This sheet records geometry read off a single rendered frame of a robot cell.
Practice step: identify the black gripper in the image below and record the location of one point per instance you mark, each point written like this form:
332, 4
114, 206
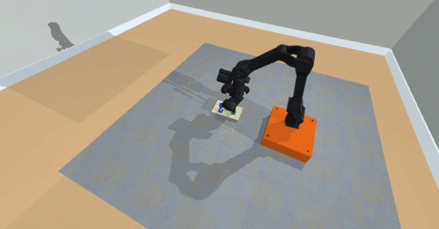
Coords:
236, 97

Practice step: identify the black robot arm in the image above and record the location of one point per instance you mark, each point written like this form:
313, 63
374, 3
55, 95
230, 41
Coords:
303, 65

